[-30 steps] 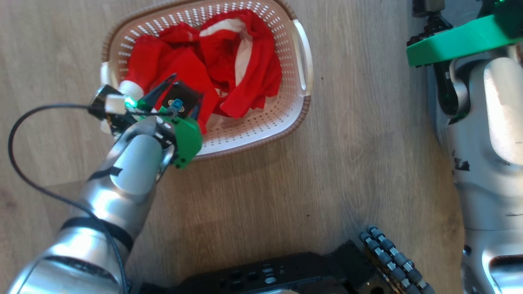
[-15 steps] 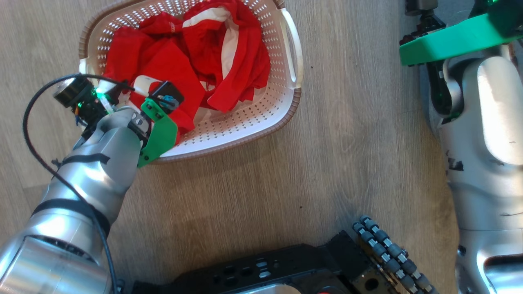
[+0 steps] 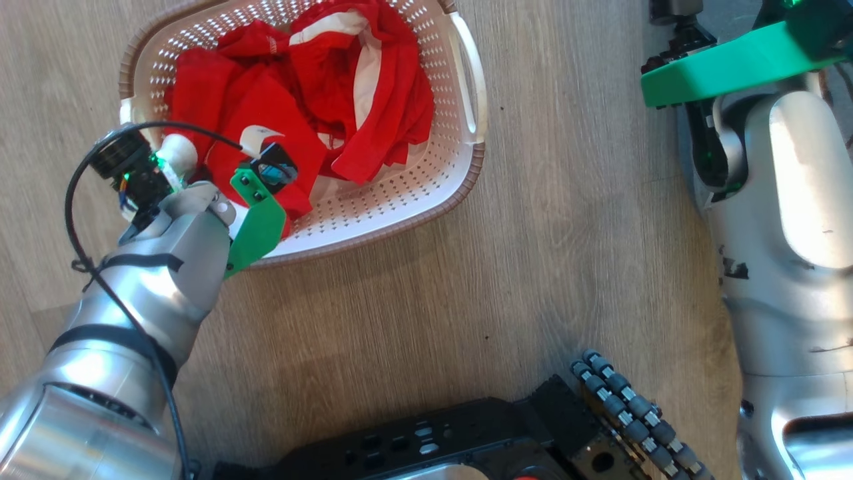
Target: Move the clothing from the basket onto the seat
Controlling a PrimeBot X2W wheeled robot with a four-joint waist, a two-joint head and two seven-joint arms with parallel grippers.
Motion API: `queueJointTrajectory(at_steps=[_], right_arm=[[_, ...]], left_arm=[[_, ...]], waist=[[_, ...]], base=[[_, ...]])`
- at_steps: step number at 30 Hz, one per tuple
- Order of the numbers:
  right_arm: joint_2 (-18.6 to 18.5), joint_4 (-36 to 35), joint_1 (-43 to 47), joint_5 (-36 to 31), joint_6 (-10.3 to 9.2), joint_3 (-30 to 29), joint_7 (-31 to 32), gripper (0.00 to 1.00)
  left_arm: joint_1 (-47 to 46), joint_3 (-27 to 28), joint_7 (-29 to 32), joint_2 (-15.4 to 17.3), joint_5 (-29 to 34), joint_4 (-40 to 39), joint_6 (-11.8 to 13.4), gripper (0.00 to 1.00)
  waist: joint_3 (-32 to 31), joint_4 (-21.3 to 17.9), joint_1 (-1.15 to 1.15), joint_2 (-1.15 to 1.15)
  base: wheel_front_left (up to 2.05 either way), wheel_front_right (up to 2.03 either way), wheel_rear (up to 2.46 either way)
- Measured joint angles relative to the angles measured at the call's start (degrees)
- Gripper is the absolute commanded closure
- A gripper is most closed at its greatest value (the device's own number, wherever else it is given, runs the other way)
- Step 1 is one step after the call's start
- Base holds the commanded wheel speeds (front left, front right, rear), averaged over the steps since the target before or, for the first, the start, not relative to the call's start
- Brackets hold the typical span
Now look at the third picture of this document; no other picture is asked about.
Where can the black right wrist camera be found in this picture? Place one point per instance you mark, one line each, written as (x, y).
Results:
(680, 43)

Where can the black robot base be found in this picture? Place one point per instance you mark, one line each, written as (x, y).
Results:
(433, 440)

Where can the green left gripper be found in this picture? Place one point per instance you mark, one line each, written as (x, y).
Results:
(260, 226)

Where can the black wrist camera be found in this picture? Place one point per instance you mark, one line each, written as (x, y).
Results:
(273, 172)
(680, 43)

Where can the grey roller mecanum wheel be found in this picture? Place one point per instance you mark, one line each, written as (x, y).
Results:
(633, 413)

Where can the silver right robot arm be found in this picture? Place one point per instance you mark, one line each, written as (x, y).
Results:
(800, 266)

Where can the white perforated laundry basket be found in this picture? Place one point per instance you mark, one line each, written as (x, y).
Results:
(413, 193)

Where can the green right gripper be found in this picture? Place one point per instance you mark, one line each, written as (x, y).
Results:
(733, 63)

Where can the red garment white stripes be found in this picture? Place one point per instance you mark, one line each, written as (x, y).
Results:
(400, 100)

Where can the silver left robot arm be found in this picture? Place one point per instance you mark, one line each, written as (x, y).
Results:
(153, 280)

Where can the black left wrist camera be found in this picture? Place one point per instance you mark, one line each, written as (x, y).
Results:
(273, 172)

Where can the plain red garment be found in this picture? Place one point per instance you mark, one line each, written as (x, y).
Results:
(266, 113)

